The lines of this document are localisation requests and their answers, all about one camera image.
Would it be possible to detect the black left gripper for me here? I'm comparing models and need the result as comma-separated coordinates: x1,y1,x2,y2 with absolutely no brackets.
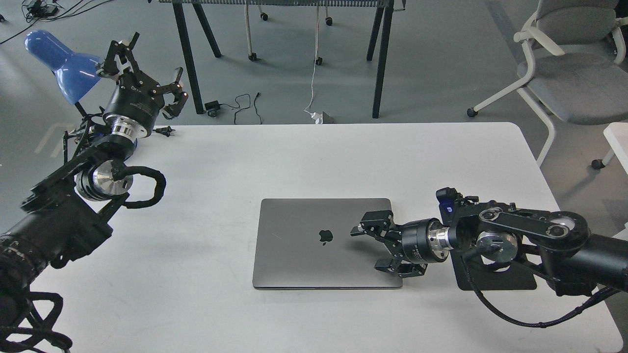
96,32,189,139

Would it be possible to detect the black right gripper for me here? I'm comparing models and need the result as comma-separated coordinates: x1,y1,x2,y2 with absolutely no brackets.
350,210,453,278

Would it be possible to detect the grey laptop computer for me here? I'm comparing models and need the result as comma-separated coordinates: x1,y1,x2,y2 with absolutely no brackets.
253,198,402,290

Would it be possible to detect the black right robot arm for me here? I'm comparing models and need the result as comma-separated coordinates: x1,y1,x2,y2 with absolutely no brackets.
350,187,628,328

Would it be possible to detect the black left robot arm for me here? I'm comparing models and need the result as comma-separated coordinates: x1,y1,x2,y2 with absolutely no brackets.
0,30,188,353

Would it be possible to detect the black power plug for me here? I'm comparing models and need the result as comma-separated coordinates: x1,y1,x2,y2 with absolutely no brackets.
153,126,176,138

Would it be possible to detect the blue desk lamp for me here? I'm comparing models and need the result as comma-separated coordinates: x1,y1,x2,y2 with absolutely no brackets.
25,30,101,118

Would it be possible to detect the black mouse pad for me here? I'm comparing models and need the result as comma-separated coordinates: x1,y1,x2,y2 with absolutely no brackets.
449,251,537,291

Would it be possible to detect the grey office chair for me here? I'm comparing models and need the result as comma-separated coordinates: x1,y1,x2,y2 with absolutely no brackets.
467,0,628,165

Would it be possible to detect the black power adapter with cable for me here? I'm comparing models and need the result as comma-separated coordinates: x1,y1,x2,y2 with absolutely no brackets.
203,92,264,125

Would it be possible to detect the black metal table frame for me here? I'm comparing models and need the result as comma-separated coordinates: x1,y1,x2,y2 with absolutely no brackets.
158,0,396,119

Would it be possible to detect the black cable bundle on floor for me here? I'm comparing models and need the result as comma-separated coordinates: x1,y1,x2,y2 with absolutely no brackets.
0,0,113,45

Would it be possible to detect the white charger with cable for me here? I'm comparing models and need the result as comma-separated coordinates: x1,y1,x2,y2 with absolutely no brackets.
303,4,324,125

